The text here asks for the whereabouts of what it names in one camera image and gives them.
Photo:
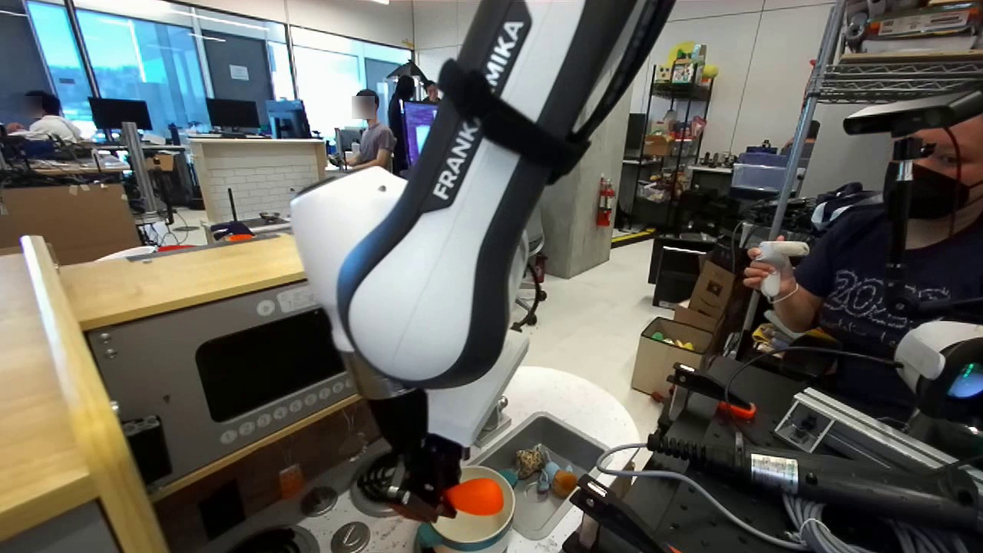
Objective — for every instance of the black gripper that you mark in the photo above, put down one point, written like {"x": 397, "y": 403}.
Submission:
{"x": 400, "y": 432}

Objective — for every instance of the orange plastic toy object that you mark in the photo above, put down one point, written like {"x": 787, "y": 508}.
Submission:
{"x": 481, "y": 494}

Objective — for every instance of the white handheld controller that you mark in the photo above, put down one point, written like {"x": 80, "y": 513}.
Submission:
{"x": 786, "y": 248}

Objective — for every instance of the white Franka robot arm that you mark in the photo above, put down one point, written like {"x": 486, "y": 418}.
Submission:
{"x": 431, "y": 285}

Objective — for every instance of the grey toy sink basin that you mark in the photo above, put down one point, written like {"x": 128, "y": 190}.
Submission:
{"x": 526, "y": 512}

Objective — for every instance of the operator right hand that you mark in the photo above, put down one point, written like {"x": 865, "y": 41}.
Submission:
{"x": 772, "y": 279}

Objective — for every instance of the teal pot cream interior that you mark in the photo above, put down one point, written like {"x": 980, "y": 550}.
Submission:
{"x": 481, "y": 526}

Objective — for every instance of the grey stove knob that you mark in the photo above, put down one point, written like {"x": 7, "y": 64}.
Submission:
{"x": 319, "y": 501}
{"x": 353, "y": 535}

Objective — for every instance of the brown toy food piece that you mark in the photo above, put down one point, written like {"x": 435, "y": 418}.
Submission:
{"x": 531, "y": 462}

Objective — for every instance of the blue toy piece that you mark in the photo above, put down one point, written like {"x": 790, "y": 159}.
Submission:
{"x": 548, "y": 473}

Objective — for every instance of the orange brown toy piece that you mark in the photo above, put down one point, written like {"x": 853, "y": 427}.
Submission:
{"x": 567, "y": 484}

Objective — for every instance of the grey toy microwave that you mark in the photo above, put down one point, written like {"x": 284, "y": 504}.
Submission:
{"x": 255, "y": 362}

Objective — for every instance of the black office chair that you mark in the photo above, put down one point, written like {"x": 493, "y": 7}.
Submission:
{"x": 532, "y": 272}

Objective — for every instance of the black mounting table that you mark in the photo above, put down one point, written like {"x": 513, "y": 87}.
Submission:
{"x": 665, "y": 512}

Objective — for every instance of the open cardboard box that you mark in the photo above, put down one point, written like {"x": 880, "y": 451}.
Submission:
{"x": 665, "y": 358}

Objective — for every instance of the wooden toy kitchen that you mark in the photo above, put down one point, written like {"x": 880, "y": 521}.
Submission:
{"x": 187, "y": 278}

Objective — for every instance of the red fire extinguisher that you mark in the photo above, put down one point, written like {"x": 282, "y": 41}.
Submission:
{"x": 606, "y": 202}

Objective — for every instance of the black case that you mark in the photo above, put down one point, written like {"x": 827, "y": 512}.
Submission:
{"x": 679, "y": 268}

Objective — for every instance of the closed cardboard box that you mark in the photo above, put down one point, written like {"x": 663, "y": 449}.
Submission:
{"x": 718, "y": 294}

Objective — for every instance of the person in grey shirt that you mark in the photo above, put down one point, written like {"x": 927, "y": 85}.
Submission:
{"x": 371, "y": 140}

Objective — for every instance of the monitor with purple screen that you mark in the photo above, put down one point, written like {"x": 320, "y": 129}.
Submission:
{"x": 420, "y": 132}

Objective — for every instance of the white tiled panel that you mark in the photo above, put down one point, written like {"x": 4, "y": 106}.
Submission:
{"x": 249, "y": 174}

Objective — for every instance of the black computer monitor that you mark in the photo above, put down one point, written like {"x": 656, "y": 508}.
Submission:
{"x": 235, "y": 110}
{"x": 122, "y": 110}

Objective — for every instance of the brown cardboard panel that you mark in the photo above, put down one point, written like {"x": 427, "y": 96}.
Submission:
{"x": 66, "y": 218}

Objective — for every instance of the blue storage bin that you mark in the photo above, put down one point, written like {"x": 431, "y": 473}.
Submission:
{"x": 763, "y": 174}

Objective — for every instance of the black storage rack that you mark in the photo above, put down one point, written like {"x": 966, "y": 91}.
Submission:
{"x": 678, "y": 93}

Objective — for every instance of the operator in dark shirt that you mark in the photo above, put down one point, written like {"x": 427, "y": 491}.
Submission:
{"x": 880, "y": 295}

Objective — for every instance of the person in white shirt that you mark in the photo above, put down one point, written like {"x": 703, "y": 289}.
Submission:
{"x": 52, "y": 125}

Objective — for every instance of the metal corner bracket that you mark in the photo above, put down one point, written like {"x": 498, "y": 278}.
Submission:
{"x": 804, "y": 426}

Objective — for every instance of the aluminium extrusion rail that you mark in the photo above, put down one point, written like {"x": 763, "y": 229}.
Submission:
{"x": 892, "y": 433}

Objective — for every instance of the black camera stand pole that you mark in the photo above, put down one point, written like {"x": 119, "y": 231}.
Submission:
{"x": 901, "y": 202}

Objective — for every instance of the black stereo camera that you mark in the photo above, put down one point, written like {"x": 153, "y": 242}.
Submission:
{"x": 901, "y": 114}

